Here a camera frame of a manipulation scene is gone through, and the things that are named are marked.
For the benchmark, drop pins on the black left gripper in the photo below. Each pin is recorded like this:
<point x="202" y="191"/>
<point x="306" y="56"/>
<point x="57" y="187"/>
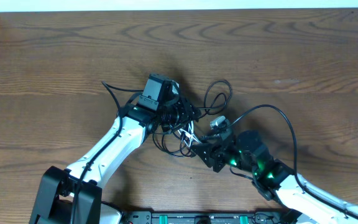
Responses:
<point x="184" y="109"/>

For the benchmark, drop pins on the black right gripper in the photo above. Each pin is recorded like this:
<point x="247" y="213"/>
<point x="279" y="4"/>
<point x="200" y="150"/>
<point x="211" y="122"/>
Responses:
<point x="213" y="157"/>

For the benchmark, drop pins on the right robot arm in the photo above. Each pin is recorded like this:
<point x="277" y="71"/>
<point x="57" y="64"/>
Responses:
<point x="273" y="179"/>

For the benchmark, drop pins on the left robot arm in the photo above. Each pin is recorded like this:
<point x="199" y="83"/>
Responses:
<point x="74" y="194"/>

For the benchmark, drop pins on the white back board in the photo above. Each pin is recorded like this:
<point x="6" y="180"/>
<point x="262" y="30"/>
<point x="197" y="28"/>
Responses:
<point x="147" y="5"/>

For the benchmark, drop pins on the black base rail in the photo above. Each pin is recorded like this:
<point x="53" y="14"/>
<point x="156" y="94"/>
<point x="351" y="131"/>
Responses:
<point x="148" y="217"/>

